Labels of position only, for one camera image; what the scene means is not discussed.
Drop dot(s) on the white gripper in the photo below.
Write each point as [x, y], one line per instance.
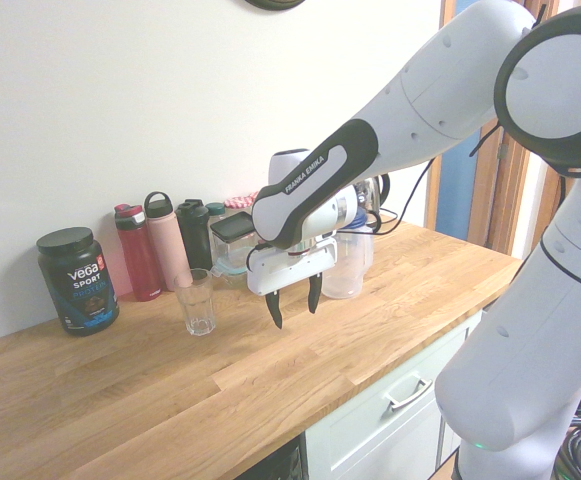
[290, 272]

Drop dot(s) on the clear plastic pitcher blue lid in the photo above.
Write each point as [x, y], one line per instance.
[347, 272]

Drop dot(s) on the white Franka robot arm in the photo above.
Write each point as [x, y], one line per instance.
[420, 100]

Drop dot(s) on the pink water bottle black cap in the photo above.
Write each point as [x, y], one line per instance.
[165, 240]

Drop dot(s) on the red water bottle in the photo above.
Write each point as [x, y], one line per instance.
[137, 260]

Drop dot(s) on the glass container teal lid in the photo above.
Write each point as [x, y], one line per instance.
[230, 274]

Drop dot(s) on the square container black lid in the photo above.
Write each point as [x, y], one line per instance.
[231, 227]

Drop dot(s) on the clear faceted drinking glass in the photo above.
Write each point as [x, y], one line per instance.
[196, 310]

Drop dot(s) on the tall jar red checkered lid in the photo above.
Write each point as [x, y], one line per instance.
[240, 201]

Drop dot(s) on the black shaker bottle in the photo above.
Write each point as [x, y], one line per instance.
[195, 235]

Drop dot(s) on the glass jar green lid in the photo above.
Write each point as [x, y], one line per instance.
[216, 210]

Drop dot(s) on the steel electric kettle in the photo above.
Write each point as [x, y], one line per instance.
[370, 194]

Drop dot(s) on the pale cabinet front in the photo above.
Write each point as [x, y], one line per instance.
[370, 442]

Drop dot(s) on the black dishwasher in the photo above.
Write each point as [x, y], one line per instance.
[285, 465]

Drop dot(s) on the black Vega protein tub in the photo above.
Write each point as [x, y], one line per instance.
[77, 285]

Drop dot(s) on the wooden door frame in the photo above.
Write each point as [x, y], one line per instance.
[492, 210]

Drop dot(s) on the black round wall clock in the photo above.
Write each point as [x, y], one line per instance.
[275, 3]

